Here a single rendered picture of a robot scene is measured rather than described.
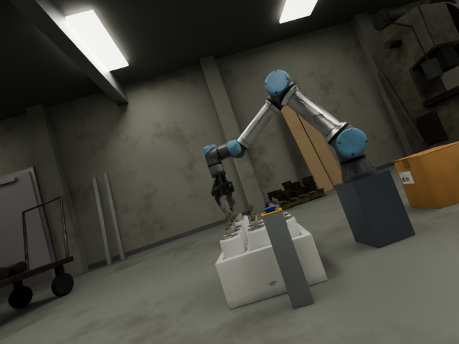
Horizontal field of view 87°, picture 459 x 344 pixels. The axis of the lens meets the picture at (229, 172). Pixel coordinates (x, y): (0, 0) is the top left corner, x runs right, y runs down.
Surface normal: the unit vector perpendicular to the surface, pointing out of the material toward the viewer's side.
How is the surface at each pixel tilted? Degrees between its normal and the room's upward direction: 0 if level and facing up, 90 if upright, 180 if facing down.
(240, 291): 90
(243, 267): 90
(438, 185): 90
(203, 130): 90
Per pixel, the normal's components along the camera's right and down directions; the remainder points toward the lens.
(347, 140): -0.25, 0.11
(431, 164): -0.05, -0.10
